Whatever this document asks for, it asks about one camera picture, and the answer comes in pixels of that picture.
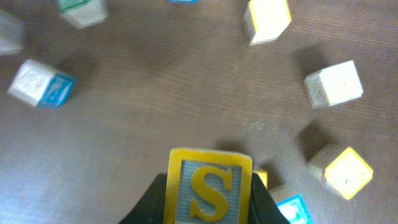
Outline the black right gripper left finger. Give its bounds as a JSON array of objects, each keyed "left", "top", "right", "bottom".
[{"left": 119, "top": 173, "right": 167, "bottom": 224}]

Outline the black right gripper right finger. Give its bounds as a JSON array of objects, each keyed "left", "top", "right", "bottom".
[{"left": 248, "top": 173, "right": 289, "bottom": 224}]

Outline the yellow block camera picture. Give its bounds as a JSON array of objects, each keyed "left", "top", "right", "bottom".
[{"left": 163, "top": 147, "right": 252, "bottom": 224}]

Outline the blue I leaf block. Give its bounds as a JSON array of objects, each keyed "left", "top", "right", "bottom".
[{"left": 270, "top": 185, "right": 313, "bottom": 224}]

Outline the yellow block near centre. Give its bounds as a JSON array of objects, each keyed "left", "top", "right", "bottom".
[{"left": 254, "top": 170, "right": 268, "bottom": 188}]

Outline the yellow block tilted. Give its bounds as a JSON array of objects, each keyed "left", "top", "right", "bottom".
[{"left": 306, "top": 144, "right": 373, "bottom": 200}]

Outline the blue D block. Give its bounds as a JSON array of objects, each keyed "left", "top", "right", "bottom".
[{"left": 303, "top": 60, "right": 364, "bottom": 108}]

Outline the blue P side block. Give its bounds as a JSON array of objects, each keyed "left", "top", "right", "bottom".
[{"left": 7, "top": 59, "right": 76, "bottom": 108}]

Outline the yellow block far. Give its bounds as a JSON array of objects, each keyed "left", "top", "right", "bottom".
[{"left": 243, "top": 0, "right": 292, "bottom": 45}]

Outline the green Z block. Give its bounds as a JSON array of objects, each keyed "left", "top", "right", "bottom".
[{"left": 57, "top": 0, "right": 109, "bottom": 29}]

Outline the blue block far centre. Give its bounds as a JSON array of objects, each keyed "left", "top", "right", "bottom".
[{"left": 169, "top": 0, "right": 198, "bottom": 4}]

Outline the red Q block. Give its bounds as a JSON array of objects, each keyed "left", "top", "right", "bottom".
[{"left": 1, "top": 10, "right": 24, "bottom": 55}]

